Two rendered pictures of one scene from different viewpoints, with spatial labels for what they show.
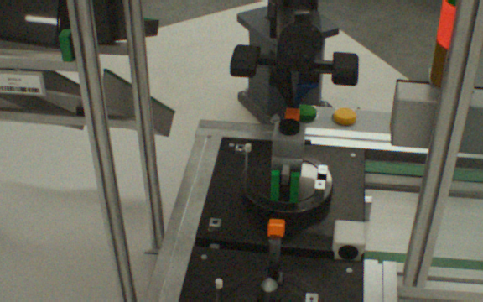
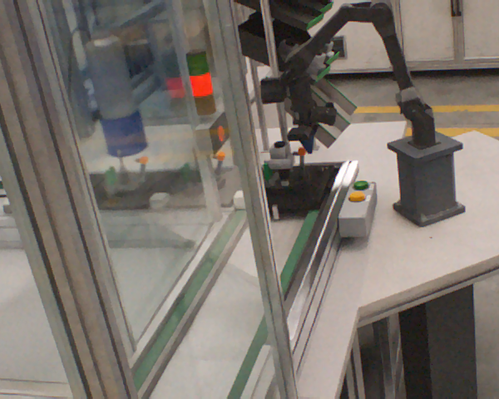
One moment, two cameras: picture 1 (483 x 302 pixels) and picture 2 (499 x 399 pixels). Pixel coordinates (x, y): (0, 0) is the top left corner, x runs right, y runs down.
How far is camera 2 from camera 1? 2.26 m
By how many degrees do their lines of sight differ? 84
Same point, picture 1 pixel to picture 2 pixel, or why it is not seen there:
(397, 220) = (277, 230)
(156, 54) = (495, 162)
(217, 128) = (350, 166)
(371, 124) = (350, 206)
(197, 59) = (491, 175)
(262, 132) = (346, 178)
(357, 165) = (303, 200)
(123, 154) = (369, 169)
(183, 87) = not seen: hidden behind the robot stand
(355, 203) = (270, 200)
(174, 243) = not seen: hidden behind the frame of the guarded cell
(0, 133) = (389, 137)
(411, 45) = not seen: outside the picture
